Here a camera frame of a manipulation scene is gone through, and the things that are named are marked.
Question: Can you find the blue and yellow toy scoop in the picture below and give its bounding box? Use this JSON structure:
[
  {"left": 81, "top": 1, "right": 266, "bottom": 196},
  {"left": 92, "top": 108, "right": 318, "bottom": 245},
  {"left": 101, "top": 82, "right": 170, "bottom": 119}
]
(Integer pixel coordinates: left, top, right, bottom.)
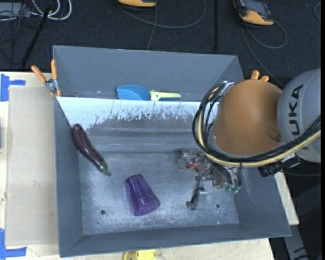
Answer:
[{"left": 115, "top": 84, "right": 183, "bottom": 102}]

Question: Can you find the purple toy eggplant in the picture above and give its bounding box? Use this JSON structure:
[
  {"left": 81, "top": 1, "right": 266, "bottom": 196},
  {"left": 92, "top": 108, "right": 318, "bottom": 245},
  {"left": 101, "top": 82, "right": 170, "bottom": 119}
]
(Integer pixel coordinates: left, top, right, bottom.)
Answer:
[{"left": 71, "top": 123, "right": 112, "bottom": 177}]

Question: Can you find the pale wood flat board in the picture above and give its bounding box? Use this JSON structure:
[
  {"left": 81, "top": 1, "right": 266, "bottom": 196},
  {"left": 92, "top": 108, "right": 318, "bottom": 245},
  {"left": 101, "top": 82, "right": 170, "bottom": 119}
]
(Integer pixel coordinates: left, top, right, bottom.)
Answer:
[{"left": 4, "top": 84, "right": 61, "bottom": 246}]

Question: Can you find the black cylinder on white bracket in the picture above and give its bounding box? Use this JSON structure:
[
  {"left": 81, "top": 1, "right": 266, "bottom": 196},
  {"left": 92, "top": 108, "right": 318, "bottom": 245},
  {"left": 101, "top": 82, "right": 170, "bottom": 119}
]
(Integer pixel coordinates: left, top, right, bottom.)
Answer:
[{"left": 258, "top": 155, "right": 302, "bottom": 178}]

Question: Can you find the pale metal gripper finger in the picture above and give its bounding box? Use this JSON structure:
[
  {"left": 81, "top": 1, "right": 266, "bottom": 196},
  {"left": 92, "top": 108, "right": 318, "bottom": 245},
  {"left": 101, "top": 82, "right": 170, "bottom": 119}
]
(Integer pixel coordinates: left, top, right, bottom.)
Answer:
[
  {"left": 186, "top": 184, "right": 209, "bottom": 211},
  {"left": 178, "top": 148, "right": 206, "bottom": 172}
]

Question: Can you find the grey metal bin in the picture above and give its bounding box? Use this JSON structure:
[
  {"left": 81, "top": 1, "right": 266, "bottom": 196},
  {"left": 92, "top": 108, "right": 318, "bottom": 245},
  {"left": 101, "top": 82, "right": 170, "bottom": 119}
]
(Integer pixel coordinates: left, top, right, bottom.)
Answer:
[{"left": 51, "top": 44, "right": 293, "bottom": 258}]

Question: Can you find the purple clear plastic cup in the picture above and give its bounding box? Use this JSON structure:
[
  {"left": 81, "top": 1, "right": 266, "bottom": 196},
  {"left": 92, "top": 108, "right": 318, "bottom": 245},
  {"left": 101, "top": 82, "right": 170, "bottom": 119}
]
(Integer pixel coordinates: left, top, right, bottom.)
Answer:
[{"left": 124, "top": 173, "right": 161, "bottom": 217}]

